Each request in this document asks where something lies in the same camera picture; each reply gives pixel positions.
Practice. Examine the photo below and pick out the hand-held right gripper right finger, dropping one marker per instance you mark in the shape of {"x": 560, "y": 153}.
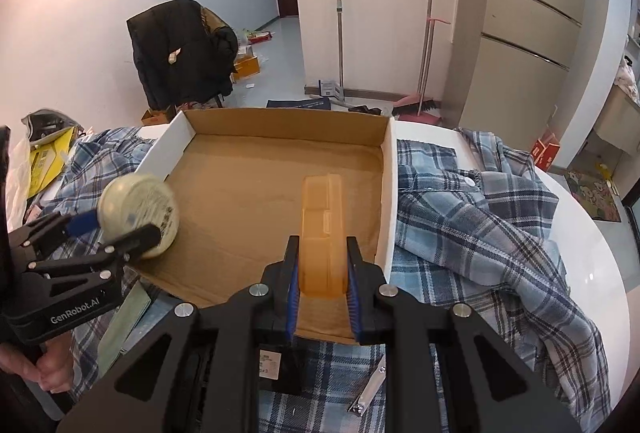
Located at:
{"x": 353, "y": 300}

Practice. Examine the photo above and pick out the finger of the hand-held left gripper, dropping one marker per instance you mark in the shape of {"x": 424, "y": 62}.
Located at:
{"x": 135, "y": 240}
{"x": 82, "y": 223}

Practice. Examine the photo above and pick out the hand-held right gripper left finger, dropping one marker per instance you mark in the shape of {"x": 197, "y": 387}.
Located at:
{"x": 293, "y": 293}

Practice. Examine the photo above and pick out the round cream tin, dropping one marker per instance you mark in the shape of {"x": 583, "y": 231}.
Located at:
{"x": 137, "y": 208}

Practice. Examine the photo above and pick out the orange translucent plastic box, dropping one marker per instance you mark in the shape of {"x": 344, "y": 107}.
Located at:
{"x": 322, "y": 233}

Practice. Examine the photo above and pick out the pale green box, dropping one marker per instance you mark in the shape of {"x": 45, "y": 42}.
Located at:
{"x": 125, "y": 328}

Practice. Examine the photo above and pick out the shallow cardboard box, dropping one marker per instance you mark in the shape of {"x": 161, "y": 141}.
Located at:
{"x": 240, "y": 203}

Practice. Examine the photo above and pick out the person's left hand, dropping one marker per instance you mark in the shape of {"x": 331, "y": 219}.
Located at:
{"x": 52, "y": 365}

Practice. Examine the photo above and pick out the yellow envelope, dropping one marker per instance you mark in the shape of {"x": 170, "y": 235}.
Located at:
{"x": 47, "y": 158}

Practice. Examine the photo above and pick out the white plastic bag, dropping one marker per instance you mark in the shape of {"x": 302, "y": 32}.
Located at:
{"x": 17, "y": 183}

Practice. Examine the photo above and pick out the metal nail clipper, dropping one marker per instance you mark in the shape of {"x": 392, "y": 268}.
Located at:
{"x": 367, "y": 388}

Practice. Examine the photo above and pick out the grey bag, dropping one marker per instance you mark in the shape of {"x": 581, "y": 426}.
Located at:
{"x": 47, "y": 120}

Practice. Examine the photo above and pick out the small brown cardboard box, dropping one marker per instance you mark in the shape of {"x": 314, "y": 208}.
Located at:
{"x": 157, "y": 114}

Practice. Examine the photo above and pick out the blue plaid shirt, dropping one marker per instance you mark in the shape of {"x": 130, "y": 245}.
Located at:
{"x": 465, "y": 233}

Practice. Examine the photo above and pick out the black jacket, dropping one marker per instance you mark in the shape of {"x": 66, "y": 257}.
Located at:
{"x": 180, "y": 58}

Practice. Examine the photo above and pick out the dark blue floor mat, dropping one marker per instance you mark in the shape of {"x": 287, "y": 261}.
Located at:
{"x": 297, "y": 103}

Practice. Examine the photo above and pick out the pink dustpan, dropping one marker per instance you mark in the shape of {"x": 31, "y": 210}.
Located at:
{"x": 417, "y": 113}

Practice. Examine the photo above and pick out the white and blue carton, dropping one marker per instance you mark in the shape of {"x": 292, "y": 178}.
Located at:
{"x": 331, "y": 87}

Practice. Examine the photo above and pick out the red box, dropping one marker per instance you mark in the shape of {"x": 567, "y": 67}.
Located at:
{"x": 546, "y": 154}

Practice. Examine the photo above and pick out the floral floor mat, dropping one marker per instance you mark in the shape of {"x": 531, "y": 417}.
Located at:
{"x": 592, "y": 193}

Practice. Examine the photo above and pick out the beige refrigerator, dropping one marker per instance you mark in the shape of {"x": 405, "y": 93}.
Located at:
{"x": 520, "y": 33}

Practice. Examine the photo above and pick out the beige sink cabinet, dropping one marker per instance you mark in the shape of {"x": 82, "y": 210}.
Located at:
{"x": 617, "y": 123}

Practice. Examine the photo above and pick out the light cloth bundle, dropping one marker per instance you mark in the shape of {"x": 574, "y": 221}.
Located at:
{"x": 629, "y": 75}

